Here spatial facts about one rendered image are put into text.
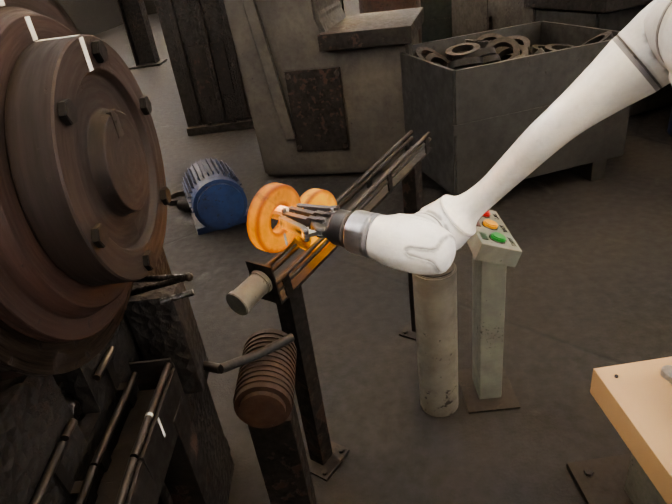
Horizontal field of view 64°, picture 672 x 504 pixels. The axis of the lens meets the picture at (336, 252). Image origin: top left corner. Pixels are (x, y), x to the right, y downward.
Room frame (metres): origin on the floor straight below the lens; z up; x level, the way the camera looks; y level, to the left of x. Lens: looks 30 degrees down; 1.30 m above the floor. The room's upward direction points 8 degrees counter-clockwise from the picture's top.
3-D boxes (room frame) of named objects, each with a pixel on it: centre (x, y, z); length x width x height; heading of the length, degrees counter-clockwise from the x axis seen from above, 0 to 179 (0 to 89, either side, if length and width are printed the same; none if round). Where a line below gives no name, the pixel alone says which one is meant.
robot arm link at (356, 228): (0.95, -0.06, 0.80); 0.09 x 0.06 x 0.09; 142
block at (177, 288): (0.86, 0.35, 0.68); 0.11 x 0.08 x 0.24; 87
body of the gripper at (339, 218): (0.99, 0.00, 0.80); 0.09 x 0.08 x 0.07; 52
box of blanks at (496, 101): (3.00, -1.06, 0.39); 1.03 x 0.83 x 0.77; 102
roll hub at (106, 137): (0.61, 0.25, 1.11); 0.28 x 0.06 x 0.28; 177
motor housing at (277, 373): (0.94, 0.20, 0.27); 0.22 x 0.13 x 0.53; 177
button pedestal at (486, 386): (1.26, -0.42, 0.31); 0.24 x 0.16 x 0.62; 177
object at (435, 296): (1.23, -0.26, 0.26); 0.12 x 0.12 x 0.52
